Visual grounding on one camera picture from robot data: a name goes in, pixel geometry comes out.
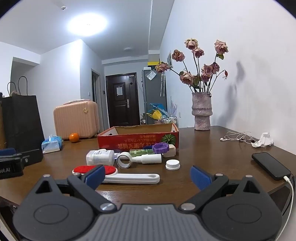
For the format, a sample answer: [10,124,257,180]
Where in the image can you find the white ribbed cap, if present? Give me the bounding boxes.
[166,160,181,171]

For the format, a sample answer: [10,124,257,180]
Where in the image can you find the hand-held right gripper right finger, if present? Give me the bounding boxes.
[178,165,263,212]

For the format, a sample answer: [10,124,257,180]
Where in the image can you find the dark entrance door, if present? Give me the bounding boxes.
[106,72,141,127]

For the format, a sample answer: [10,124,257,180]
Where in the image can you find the red cardboard box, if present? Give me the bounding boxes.
[97,123,180,155]

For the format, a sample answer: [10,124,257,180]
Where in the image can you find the side room door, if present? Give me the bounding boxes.
[91,68,102,136]

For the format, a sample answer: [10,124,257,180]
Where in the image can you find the blue tissue pack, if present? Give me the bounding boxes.
[42,134,63,154]

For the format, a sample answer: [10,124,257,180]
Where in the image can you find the round ceiling light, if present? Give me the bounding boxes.
[67,10,108,37]

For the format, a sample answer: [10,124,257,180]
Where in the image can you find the pink ceramic vase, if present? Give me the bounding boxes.
[191,92,213,131]

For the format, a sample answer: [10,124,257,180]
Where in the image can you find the white square bottle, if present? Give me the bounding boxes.
[86,149,115,166]

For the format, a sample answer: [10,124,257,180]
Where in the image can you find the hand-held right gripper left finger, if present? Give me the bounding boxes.
[32,165,117,212]

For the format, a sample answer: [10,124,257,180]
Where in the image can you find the dried roses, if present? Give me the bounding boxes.
[155,38,229,93]

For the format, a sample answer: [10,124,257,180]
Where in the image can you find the purple wall decoration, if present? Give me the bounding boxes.
[170,96,178,116]

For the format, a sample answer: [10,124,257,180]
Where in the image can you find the clear tape roll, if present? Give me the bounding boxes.
[116,152,133,169]

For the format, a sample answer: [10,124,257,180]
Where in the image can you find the red and white lint brush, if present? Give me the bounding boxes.
[72,165,161,185]

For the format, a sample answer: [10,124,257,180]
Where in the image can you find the pink ribbed suitcase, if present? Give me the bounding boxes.
[53,100,100,140]

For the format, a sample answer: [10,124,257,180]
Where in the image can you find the black phone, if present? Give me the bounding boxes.
[252,152,292,181]

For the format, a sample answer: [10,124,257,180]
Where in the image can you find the crumpled white tissue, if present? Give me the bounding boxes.
[251,132,274,148]

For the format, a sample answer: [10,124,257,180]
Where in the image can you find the purple screw lid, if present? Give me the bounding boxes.
[152,143,171,155]

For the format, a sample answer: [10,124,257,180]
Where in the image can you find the white earphones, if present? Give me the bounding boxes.
[220,131,261,143]

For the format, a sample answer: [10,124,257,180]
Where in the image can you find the folded umbrella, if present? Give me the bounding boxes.
[159,72,166,97]

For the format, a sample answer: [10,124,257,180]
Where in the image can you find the white charging cable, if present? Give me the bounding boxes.
[275,175,295,241]

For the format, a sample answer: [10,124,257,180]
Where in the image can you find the beige block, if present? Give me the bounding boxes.
[162,144,176,158]

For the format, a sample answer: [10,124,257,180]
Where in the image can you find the wire storage cart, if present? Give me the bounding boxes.
[163,115,178,127]

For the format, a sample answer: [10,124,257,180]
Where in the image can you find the grey refrigerator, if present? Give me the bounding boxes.
[142,67,167,126]

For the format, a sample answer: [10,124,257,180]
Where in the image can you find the yellow watering can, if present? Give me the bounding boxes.
[146,109,162,121]

